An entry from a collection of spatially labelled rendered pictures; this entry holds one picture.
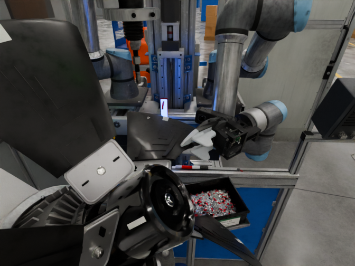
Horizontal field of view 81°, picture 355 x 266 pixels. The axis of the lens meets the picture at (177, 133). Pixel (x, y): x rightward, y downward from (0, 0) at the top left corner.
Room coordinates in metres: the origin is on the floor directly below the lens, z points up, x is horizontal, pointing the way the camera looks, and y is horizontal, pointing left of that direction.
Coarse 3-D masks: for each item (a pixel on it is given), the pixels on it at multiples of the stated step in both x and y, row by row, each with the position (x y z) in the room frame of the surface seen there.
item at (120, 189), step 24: (144, 168) 0.23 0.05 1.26; (168, 168) 0.26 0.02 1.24; (120, 192) 0.20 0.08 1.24; (144, 192) 0.18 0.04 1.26; (168, 192) 0.22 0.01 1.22; (96, 216) 0.20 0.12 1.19; (120, 216) 0.17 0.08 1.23; (144, 216) 0.16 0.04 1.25; (168, 216) 0.17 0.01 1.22; (192, 216) 0.20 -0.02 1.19; (120, 240) 0.15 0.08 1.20; (144, 240) 0.15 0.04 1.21; (168, 240) 0.15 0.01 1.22; (120, 264) 0.15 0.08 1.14
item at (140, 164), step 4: (148, 160) 0.33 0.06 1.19; (152, 160) 0.33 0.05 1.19; (156, 160) 0.33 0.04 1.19; (160, 160) 0.33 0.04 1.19; (164, 160) 0.33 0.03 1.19; (168, 160) 0.33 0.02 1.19; (136, 164) 0.32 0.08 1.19; (140, 164) 0.32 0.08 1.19; (144, 164) 0.32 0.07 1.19; (152, 164) 0.32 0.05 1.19; (160, 164) 0.32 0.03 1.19; (164, 164) 0.32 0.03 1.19; (168, 164) 0.32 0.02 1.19; (140, 168) 0.31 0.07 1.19; (136, 172) 0.30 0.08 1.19; (128, 176) 0.29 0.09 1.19; (124, 180) 0.28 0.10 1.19
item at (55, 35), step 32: (32, 32) 0.35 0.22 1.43; (64, 32) 0.38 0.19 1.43; (0, 64) 0.29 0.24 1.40; (32, 64) 0.30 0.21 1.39; (64, 64) 0.33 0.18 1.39; (0, 96) 0.26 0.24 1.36; (32, 96) 0.27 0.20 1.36; (64, 96) 0.29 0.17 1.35; (96, 96) 0.31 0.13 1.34; (0, 128) 0.23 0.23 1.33; (32, 128) 0.24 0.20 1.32; (64, 128) 0.26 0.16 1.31; (96, 128) 0.27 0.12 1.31; (64, 160) 0.23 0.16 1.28
